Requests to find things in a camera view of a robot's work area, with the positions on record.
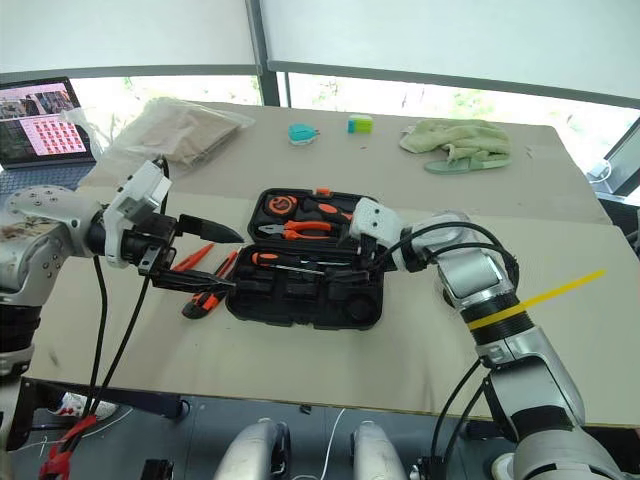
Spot teal white small gadget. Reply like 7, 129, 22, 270
287, 123, 322, 148

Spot black orange stubby screwdriver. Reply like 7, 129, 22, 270
299, 197, 354, 224

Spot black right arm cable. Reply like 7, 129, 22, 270
369, 222, 521, 466

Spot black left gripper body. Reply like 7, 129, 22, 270
121, 213, 184, 278

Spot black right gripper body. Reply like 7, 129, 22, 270
340, 232, 397, 275

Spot black plastic tool case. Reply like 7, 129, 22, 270
224, 187, 385, 332

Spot orange handled pliers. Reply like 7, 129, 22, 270
257, 219, 334, 242

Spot black table clamp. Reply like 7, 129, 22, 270
463, 419, 519, 444

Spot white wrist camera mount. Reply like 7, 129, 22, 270
348, 196, 404, 247
102, 159, 174, 270

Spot grey window frame post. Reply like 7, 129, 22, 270
243, 0, 292, 108

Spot silver robot leg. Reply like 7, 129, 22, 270
213, 418, 292, 480
351, 420, 409, 480

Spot orange black tape measure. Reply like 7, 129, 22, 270
266, 194, 301, 217

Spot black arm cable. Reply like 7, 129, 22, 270
369, 222, 521, 466
82, 254, 154, 417

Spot thin white floor cable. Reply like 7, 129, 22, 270
319, 407, 347, 480

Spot dark framed tablet screen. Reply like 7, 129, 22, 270
587, 118, 640, 197

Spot silver right robot leg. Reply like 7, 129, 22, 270
351, 420, 409, 480

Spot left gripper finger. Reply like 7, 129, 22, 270
177, 213, 246, 246
148, 267, 237, 292

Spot black table frame bracket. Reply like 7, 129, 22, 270
4, 377, 191, 451

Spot pale green towel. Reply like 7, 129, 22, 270
399, 118, 513, 165

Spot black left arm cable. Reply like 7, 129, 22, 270
82, 254, 154, 417

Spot silver left robot leg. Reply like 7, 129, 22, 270
213, 418, 292, 480

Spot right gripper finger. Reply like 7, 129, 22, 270
324, 279, 369, 303
319, 265, 372, 282

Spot open laptop computer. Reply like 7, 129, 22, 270
0, 76, 99, 192

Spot white roller blind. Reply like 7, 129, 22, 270
258, 0, 640, 110
0, 0, 263, 77

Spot orange voltage tester pen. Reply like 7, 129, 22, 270
171, 243, 216, 273

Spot red cable wrap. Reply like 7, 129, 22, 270
38, 413, 97, 480

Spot clear bag of brown paper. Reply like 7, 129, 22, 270
106, 97, 257, 172

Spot orange black utility knife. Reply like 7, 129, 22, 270
181, 291, 224, 320

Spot small orange black screwdriver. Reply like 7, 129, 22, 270
214, 249, 239, 279

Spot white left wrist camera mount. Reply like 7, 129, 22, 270
102, 159, 174, 270

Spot red white sneaker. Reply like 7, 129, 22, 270
48, 391, 119, 419

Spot long orange handled screwdriver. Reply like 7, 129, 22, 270
250, 251, 342, 274

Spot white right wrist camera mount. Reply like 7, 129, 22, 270
348, 196, 404, 247

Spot black electrical tape roll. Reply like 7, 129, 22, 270
346, 296, 379, 324

